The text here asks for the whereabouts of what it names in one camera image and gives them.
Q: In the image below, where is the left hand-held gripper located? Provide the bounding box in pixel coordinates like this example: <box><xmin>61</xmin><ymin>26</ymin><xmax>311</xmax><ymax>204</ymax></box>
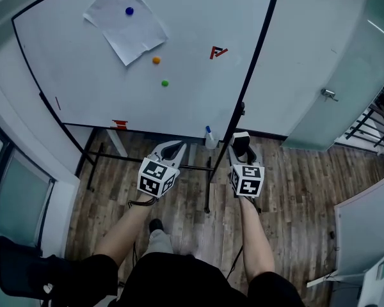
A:
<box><xmin>137</xmin><ymin>140</ymin><xmax>188</xmax><ymax>199</ymax></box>

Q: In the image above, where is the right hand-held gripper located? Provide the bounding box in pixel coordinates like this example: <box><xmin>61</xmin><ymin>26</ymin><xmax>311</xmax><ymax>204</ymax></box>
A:
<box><xmin>227</xmin><ymin>145</ymin><xmax>266</xmax><ymax>200</ymax></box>

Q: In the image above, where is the black whiteboard eraser white felt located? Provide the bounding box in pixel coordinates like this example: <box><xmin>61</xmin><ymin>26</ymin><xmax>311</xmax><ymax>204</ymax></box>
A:
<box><xmin>232</xmin><ymin>132</ymin><xmax>257</xmax><ymax>165</ymax></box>

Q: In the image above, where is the white whiteboard with black frame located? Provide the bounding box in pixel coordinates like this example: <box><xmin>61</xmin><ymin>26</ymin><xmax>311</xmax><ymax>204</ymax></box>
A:
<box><xmin>12</xmin><ymin>0</ymin><xmax>282</xmax><ymax>144</ymax></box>

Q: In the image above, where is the person's right forearm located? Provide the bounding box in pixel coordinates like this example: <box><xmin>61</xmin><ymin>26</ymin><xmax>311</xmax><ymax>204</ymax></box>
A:
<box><xmin>237</xmin><ymin>195</ymin><xmax>276</xmax><ymax>281</ymax></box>

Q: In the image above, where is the person's left forearm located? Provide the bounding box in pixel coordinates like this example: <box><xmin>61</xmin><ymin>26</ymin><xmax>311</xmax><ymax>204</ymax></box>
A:
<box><xmin>92</xmin><ymin>193</ymin><xmax>158</xmax><ymax>268</ymax></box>

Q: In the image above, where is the black whiteboard stand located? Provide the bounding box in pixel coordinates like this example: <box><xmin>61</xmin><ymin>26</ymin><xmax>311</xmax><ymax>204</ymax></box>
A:
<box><xmin>62</xmin><ymin>100</ymin><xmax>247</xmax><ymax>214</ymax></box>

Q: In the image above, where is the clear marker holder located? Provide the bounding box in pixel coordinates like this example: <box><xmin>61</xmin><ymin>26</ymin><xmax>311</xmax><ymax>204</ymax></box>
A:
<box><xmin>205</xmin><ymin>132</ymin><xmax>219</xmax><ymax>150</ymax></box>

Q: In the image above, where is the white table leg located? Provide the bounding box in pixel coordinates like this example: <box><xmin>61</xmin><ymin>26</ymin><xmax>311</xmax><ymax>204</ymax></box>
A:
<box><xmin>106</xmin><ymin>129</ymin><xmax>129</xmax><ymax>158</ymax></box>

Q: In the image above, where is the brown wrist band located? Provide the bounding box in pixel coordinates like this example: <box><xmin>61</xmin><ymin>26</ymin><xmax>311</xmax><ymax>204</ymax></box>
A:
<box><xmin>127</xmin><ymin>196</ymin><xmax>158</xmax><ymax>209</ymax></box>

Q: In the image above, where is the person's black shoe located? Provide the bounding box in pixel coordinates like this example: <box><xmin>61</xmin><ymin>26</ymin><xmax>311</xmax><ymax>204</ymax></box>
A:
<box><xmin>148</xmin><ymin>218</ymin><xmax>164</xmax><ymax>234</ymax></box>

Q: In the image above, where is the person's grey trouser leg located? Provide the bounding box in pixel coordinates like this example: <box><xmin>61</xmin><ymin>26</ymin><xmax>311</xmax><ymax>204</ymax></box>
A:
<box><xmin>143</xmin><ymin>228</ymin><xmax>174</xmax><ymax>257</ymax></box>

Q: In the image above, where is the white paper sheet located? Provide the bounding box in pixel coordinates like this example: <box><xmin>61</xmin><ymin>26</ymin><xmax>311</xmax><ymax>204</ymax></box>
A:
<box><xmin>83</xmin><ymin>0</ymin><xmax>169</xmax><ymax>67</ymax></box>

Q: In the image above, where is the frosted glass door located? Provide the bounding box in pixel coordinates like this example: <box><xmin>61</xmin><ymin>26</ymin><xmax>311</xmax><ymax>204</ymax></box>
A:
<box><xmin>280</xmin><ymin>0</ymin><xmax>384</xmax><ymax>153</ymax></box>

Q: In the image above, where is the person's black shirt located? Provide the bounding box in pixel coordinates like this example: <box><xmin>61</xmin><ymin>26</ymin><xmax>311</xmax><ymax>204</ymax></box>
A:
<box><xmin>81</xmin><ymin>253</ymin><xmax>305</xmax><ymax>307</ymax></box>

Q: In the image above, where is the black metal railing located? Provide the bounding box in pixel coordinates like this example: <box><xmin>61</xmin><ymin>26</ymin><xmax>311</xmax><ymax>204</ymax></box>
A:
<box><xmin>334</xmin><ymin>75</ymin><xmax>384</xmax><ymax>159</ymax></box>

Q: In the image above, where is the white partition panel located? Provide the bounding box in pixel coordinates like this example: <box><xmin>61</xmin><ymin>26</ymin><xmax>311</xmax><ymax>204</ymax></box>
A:
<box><xmin>333</xmin><ymin>169</ymin><xmax>384</xmax><ymax>279</ymax></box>

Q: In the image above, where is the frosted glass window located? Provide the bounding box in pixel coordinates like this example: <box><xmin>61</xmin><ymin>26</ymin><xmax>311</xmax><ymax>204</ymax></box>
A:
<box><xmin>0</xmin><ymin>113</ymin><xmax>56</xmax><ymax>249</ymax></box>

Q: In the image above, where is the black cable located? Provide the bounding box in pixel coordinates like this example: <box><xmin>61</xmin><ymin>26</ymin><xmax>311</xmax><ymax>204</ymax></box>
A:
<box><xmin>226</xmin><ymin>244</ymin><xmax>244</xmax><ymax>281</ymax></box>

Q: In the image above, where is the silver door handle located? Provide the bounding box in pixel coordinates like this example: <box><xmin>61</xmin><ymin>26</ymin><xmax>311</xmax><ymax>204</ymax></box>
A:
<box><xmin>321</xmin><ymin>88</ymin><xmax>339</xmax><ymax>102</ymax></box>

